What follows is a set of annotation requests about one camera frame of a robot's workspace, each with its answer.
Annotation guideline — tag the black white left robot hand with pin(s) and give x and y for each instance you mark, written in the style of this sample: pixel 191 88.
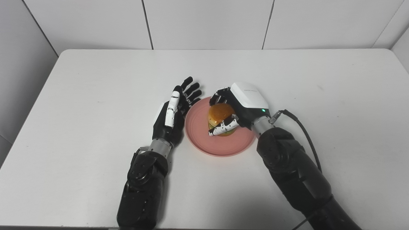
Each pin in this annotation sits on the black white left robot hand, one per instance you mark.
pixel 166 131

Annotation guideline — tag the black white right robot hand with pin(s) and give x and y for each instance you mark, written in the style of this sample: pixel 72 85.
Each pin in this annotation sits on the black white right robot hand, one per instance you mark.
pixel 250 99

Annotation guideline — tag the pink round plate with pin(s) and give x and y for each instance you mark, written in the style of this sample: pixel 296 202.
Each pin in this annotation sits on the pink round plate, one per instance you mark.
pixel 198 137

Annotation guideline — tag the toy hamburger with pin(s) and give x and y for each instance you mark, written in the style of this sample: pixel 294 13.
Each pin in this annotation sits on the toy hamburger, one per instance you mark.
pixel 220 113

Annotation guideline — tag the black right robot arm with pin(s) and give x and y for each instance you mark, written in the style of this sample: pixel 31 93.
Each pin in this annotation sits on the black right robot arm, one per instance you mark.
pixel 294 169

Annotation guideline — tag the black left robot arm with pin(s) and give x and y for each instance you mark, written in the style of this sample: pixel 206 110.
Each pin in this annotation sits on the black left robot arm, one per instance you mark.
pixel 143 188

